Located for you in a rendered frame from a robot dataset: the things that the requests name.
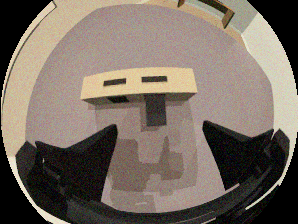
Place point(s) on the black two-prong plug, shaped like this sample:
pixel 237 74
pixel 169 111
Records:
pixel 155 113

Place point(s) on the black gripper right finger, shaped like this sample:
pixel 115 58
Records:
pixel 232 151

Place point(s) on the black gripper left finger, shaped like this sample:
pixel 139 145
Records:
pixel 85 163

